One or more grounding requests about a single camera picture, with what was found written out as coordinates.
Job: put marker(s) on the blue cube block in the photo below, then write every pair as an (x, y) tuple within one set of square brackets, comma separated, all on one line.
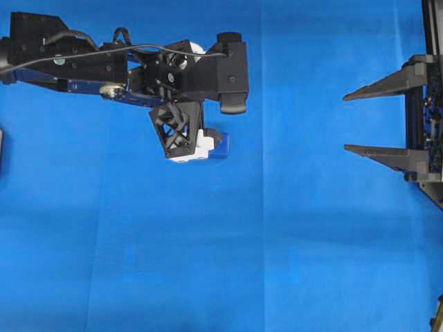
[(223, 150)]

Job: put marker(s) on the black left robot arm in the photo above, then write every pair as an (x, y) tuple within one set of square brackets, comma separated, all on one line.
[(43, 51)]

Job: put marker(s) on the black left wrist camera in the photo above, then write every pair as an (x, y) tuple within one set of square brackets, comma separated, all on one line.
[(222, 78)]

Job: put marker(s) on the yellowish clamp at bottom right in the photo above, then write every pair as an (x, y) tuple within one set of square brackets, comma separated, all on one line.
[(436, 322)]

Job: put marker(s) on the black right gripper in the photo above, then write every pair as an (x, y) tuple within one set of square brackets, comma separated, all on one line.
[(421, 82)]

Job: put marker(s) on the black aluminium frame rail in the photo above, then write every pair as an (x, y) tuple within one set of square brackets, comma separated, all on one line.
[(432, 11)]

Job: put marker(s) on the blue table cloth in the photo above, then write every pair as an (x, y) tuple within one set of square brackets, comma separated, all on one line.
[(290, 232)]

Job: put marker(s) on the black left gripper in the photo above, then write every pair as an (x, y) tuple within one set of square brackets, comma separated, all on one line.
[(157, 82)]

